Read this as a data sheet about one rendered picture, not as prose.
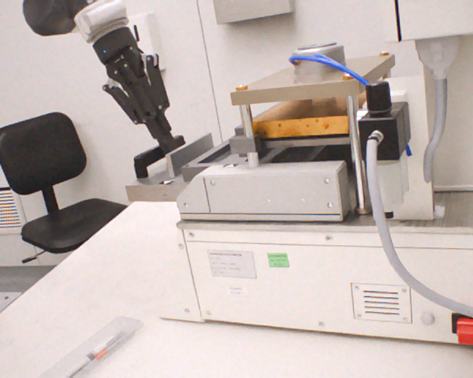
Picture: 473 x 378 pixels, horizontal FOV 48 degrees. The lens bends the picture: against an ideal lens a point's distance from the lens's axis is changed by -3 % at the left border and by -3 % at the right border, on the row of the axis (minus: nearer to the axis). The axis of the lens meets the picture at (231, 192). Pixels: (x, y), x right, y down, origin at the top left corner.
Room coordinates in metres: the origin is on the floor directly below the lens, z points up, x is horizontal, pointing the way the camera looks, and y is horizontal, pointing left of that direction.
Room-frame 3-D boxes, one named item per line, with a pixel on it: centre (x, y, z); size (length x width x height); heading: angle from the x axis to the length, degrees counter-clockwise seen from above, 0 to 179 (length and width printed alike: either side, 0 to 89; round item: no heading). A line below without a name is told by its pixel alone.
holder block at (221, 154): (0.89, -0.05, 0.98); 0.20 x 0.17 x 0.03; 151
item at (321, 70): (0.79, -0.18, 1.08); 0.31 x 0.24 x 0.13; 151
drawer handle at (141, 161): (0.98, 0.11, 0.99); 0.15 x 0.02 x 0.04; 151
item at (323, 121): (0.82, -0.16, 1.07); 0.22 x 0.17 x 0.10; 151
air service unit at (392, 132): (0.57, -0.17, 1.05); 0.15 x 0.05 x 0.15; 151
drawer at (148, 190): (0.91, -0.01, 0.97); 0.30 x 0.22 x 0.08; 61
